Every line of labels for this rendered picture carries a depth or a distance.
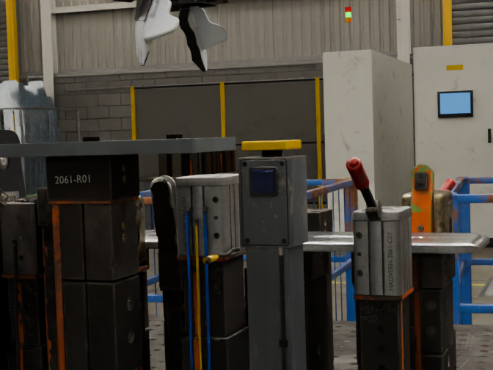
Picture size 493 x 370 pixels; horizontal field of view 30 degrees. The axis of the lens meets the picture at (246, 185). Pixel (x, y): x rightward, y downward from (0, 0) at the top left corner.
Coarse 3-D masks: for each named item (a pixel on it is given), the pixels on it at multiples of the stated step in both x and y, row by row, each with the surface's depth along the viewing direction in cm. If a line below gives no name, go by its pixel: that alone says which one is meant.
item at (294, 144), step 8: (248, 144) 114; (256, 144) 114; (264, 144) 113; (272, 144) 113; (280, 144) 112; (288, 144) 113; (296, 144) 116; (264, 152) 115; (272, 152) 115; (280, 152) 115
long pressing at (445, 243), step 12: (156, 240) 150; (312, 240) 142; (324, 240) 144; (336, 240) 144; (348, 240) 143; (420, 240) 140; (432, 240) 140; (444, 240) 139; (456, 240) 139; (468, 240) 138; (480, 240) 140; (348, 252) 138; (420, 252) 134; (432, 252) 134; (444, 252) 133; (456, 252) 132; (468, 252) 133
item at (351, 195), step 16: (144, 192) 394; (320, 192) 376; (352, 192) 446; (352, 208) 446; (352, 224) 447; (336, 256) 453; (336, 272) 403; (352, 288) 448; (336, 304) 408; (352, 304) 442; (336, 320) 408; (352, 320) 443
